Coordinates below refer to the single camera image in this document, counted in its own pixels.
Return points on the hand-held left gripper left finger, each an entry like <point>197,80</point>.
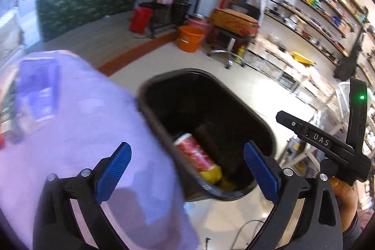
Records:
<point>114,171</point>

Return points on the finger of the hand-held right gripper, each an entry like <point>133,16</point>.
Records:
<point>290,121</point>

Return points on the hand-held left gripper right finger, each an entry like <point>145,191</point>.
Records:
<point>260,171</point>

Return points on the yellow wrapper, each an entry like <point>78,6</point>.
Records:
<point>212,175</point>

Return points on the red paper cup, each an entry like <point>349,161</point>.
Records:
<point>194,152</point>

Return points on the black trash bin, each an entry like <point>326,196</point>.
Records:
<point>205,109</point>

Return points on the dark green snack packet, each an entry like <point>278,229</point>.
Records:
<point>7,103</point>

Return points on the person's right forearm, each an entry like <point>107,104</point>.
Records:
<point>353,235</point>

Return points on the person's right hand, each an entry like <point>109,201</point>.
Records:
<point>347,200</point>

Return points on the low shelf with wicker baskets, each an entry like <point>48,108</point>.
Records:
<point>287,74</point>

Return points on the purple floral blanket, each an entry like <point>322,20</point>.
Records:
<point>88,127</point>

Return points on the yellow tray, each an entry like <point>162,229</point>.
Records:
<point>303,58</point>

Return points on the yellow bottle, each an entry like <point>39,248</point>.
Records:
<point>242,50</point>

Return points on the chrome swivel stool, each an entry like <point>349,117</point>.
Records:
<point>231,45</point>

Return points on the brown patterned case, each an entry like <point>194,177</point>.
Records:
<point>234,21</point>

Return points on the orange plastic bucket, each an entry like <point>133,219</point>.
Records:
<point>190,39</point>

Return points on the pink plastic basin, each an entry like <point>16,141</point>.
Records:
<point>202,26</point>

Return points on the metal basin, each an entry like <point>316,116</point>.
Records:
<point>200,16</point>

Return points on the red bin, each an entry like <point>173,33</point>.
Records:
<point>140,20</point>

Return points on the black metal rack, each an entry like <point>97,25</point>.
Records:
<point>164,18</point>

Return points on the wall shelves with products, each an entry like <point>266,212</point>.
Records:
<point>322,4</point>

